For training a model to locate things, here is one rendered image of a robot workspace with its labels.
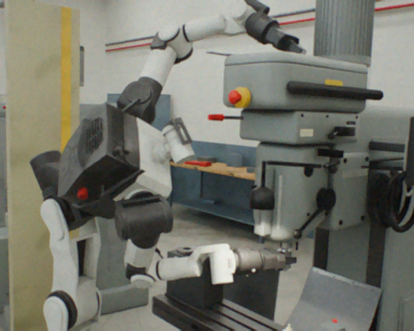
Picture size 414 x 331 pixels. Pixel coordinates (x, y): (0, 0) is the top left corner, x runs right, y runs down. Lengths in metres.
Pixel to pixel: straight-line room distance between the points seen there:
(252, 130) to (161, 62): 0.41
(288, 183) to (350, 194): 0.27
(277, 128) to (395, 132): 0.58
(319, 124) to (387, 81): 4.77
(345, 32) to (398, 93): 4.48
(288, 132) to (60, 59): 1.84
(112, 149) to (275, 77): 0.49
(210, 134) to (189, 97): 0.89
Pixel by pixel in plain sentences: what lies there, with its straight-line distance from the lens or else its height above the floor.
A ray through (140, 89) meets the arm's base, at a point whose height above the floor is 1.78.
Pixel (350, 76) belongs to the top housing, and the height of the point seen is 1.84.
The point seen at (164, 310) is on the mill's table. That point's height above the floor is 0.90.
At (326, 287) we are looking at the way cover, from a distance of 2.00.
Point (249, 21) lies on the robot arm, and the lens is 1.64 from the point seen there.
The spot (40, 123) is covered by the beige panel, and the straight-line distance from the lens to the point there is 2.93.
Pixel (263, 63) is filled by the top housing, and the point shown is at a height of 1.85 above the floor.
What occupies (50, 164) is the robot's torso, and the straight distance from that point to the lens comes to 1.72.
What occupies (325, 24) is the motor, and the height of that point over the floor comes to 2.02.
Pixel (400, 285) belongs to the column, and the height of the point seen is 1.11.
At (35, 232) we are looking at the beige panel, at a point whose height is 0.98.
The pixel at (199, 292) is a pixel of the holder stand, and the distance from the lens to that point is 1.97.
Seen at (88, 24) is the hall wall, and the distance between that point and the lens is 11.33.
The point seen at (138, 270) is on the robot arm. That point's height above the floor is 1.21.
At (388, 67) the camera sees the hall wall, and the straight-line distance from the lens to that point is 6.25.
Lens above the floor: 1.72
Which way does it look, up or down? 7 degrees down
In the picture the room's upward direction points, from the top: 2 degrees clockwise
